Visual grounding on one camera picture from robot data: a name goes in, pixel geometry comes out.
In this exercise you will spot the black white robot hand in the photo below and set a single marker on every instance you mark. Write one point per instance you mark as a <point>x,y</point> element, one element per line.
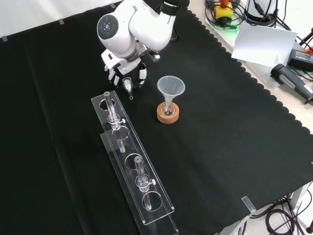
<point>117,62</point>

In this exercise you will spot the clear plastic funnel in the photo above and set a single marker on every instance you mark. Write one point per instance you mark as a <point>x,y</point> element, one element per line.
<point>168,89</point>

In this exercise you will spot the clear acrylic funnel stand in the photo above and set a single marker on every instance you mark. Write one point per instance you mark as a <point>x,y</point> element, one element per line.
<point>132,144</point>

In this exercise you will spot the clear tape strip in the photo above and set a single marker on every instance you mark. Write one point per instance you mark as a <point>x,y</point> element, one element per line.
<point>62,21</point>
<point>5,39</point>
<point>112,5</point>
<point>248,203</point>

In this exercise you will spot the round-bottom glass flask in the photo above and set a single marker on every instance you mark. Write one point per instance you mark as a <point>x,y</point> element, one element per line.
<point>168,110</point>

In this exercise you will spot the yellow stop button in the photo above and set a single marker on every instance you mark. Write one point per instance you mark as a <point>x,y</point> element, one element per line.
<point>223,12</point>

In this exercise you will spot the black cloth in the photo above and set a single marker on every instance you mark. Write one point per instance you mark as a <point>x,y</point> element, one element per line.
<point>220,127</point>

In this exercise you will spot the pale board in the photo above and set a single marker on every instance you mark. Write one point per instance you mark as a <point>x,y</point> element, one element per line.
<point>264,44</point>

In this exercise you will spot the white round device base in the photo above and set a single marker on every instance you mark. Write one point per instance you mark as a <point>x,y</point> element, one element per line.
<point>261,11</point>

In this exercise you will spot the black grey handheld scanner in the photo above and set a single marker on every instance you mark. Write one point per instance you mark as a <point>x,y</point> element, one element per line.
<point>287,77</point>

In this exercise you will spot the black power adapter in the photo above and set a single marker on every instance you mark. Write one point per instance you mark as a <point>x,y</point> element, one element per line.
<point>302,57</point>

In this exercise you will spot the white table leg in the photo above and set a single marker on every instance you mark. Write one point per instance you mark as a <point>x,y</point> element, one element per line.
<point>299,203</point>

